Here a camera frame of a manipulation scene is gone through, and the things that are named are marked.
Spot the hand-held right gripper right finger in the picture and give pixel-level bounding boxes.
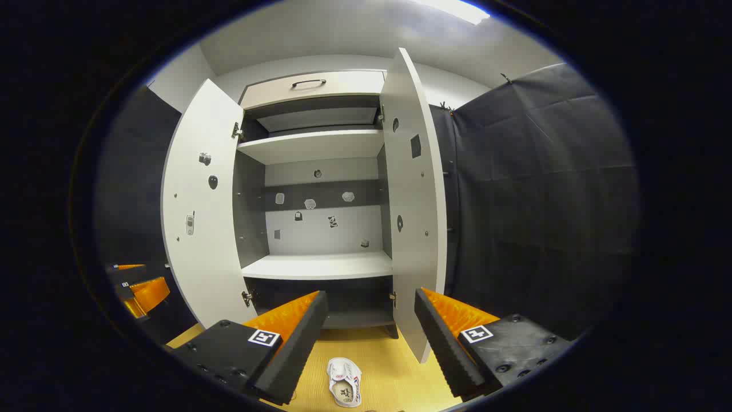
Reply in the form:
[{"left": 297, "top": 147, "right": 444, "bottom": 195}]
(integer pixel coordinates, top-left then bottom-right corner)
[{"left": 414, "top": 287, "right": 574, "bottom": 400}]

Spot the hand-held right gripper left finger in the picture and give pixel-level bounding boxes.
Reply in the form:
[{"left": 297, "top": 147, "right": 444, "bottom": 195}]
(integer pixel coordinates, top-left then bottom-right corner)
[{"left": 170, "top": 290, "right": 330, "bottom": 407}]

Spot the white canvas shoe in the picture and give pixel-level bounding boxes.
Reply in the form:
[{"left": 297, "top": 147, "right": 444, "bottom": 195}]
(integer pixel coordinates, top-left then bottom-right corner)
[{"left": 327, "top": 358, "right": 363, "bottom": 408}]

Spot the white cabinet door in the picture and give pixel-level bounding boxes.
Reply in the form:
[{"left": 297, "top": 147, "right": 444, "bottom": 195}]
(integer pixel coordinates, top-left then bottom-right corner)
[
  {"left": 161, "top": 79, "right": 258, "bottom": 330},
  {"left": 379, "top": 47, "right": 448, "bottom": 365}
]

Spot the white shoe cabinet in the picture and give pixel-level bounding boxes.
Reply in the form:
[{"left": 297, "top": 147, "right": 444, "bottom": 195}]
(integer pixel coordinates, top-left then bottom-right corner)
[{"left": 232, "top": 69, "right": 401, "bottom": 339}]

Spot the white cabinet drawer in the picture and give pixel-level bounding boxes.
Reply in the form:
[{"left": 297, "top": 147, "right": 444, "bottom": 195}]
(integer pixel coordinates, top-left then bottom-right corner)
[{"left": 239, "top": 70, "right": 387, "bottom": 110}]

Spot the ceiling light panel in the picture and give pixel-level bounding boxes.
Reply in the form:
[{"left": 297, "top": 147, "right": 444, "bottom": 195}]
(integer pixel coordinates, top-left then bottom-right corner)
[{"left": 409, "top": 0, "right": 491, "bottom": 26}]

